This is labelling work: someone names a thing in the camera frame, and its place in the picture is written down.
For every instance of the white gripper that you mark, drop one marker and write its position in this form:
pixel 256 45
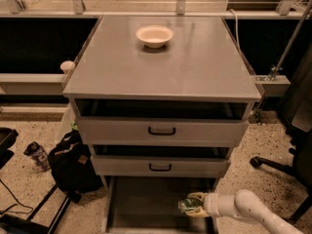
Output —
pixel 213 205

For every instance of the green soda can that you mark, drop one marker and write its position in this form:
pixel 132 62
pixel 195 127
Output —
pixel 190 205

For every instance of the bottom drawer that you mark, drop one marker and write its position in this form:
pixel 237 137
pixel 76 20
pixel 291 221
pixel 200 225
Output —
pixel 149 205

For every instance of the drawer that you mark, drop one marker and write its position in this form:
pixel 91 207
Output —
pixel 133 131
pixel 138 166
pixel 149 205

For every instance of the middle drawer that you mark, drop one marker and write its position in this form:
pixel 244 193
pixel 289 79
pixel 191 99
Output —
pixel 138 166

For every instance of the grey drawer cabinet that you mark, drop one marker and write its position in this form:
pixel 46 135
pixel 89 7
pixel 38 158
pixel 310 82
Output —
pixel 198 75

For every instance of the top drawer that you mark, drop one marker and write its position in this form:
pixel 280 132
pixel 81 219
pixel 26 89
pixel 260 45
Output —
pixel 133 131

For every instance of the black office chair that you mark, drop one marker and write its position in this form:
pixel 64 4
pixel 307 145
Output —
pixel 296 110

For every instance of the black backpack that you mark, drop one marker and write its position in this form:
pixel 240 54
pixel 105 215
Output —
pixel 71 165

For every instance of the metal diagonal rod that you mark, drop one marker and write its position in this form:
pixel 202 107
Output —
pixel 276 68

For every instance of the dark water bottle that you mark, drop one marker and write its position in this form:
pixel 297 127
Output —
pixel 38 155

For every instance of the white bowl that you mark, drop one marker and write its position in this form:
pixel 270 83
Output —
pixel 154 36

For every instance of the black metal stand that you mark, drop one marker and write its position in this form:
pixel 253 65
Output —
pixel 39 220

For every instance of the small white cup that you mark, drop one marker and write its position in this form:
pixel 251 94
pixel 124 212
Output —
pixel 67 66

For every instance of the black middle drawer handle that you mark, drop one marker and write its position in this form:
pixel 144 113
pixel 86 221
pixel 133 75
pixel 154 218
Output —
pixel 160 167

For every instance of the black drawer handle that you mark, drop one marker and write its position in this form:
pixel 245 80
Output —
pixel 165 132
pixel 160 167

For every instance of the black top drawer handle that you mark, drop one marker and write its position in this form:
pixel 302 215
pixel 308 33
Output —
pixel 165 132

